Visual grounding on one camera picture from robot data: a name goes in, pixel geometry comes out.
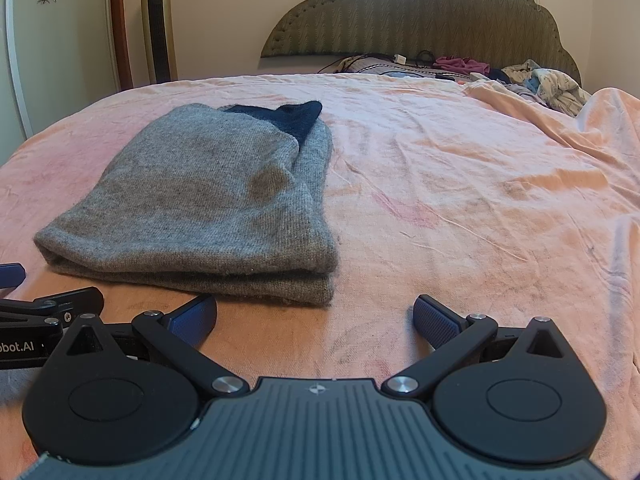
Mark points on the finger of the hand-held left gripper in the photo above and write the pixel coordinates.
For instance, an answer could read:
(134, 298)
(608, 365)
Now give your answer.
(75, 300)
(11, 275)

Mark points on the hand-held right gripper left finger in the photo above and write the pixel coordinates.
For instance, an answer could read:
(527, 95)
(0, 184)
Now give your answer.
(192, 317)

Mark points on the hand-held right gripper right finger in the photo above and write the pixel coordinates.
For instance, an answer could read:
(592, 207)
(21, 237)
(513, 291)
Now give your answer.
(435, 317)

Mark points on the grey sweater with navy sleeves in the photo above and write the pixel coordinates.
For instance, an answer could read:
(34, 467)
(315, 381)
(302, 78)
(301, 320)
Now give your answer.
(200, 200)

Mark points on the pile of light clothes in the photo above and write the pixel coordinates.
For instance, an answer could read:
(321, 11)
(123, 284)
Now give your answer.
(550, 87)

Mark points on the pink bed sheet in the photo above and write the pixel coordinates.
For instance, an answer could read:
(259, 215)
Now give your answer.
(475, 200)

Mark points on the magenta cloth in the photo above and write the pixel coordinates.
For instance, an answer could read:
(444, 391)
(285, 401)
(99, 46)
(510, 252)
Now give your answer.
(462, 65)

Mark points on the striped pillow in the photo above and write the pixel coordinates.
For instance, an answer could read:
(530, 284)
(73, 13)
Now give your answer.
(370, 66)

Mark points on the gold tower heater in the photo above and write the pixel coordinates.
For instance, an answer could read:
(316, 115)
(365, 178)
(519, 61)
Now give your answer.
(160, 25)

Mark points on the olive padded headboard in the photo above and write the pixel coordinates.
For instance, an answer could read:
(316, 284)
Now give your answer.
(425, 15)

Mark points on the brown wooden door frame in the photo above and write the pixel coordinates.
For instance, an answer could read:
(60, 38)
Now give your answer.
(121, 30)

